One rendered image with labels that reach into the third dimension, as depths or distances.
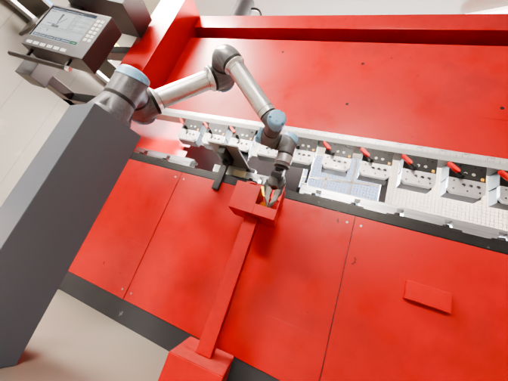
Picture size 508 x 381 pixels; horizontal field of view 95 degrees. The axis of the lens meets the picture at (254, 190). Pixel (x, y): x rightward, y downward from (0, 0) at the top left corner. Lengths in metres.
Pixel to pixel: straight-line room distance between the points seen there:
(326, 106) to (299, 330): 1.23
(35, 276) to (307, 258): 0.95
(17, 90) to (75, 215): 3.53
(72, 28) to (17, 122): 2.40
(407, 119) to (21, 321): 1.81
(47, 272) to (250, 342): 0.77
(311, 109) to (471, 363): 1.34
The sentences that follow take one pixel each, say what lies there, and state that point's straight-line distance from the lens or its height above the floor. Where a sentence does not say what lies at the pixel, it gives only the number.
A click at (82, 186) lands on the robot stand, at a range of 0.91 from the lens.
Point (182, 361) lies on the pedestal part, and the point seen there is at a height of 0.11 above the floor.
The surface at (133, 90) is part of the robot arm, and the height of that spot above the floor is 0.91.
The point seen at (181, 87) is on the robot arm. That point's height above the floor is 1.08.
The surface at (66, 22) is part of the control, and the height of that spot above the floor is 1.48.
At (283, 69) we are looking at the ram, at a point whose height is 1.77.
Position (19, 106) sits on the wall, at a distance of 4.33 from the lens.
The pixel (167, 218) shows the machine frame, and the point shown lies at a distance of 1.38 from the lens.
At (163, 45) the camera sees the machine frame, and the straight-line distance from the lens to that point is 2.20.
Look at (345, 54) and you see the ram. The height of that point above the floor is 1.95.
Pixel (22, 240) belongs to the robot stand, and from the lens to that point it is 0.90.
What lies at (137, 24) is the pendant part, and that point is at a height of 1.78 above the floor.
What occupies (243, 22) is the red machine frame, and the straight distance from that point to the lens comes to 2.34.
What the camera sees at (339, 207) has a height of 0.85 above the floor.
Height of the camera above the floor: 0.49
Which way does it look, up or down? 16 degrees up
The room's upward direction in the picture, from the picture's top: 20 degrees clockwise
